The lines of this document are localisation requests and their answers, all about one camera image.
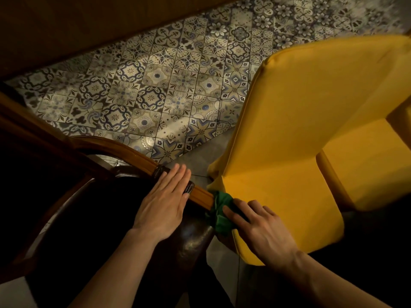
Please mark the person's left hand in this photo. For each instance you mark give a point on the person's left hand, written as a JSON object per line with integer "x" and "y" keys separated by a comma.
{"x": 160, "y": 208}

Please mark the person's right hand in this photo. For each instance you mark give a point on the person's right hand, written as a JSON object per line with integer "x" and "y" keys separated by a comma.
{"x": 266, "y": 237}

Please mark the person's left little finger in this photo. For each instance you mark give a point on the person's left little finger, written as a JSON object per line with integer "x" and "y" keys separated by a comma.
{"x": 157, "y": 187}

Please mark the person's right middle finger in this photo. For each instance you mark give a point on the person's right middle finger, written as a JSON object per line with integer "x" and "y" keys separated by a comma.
{"x": 258, "y": 208}

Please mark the person's left thumb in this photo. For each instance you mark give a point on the person's left thumb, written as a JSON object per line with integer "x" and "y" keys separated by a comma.
{"x": 184, "y": 205}

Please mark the person's left middle finger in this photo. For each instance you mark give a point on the person's left middle finger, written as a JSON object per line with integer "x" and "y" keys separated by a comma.
{"x": 175, "y": 179}

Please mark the person's right thumb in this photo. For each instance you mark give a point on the person's right thumb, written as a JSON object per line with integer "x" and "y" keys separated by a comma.
{"x": 236, "y": 221}

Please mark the green cloth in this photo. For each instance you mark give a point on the green cloth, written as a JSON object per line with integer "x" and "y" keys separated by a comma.
{"x": 221, "y": 218}

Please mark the person's left forearm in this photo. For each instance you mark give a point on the person's left forearm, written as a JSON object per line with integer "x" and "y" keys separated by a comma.
{"x": 118, "y": 272}

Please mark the person's right forearm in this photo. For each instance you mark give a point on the person's right forearm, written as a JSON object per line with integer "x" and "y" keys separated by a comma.
{"x": 324, "y": 282}

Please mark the dark wooden leather-seat chair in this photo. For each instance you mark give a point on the dark wooden leather-seat chair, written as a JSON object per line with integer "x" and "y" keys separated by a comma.
{"x": 96, "y": 227}

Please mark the yellow upholstered chair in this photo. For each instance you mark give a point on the yellow upholstered chair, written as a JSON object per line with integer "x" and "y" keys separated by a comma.
{"x": 289, "y": 141}

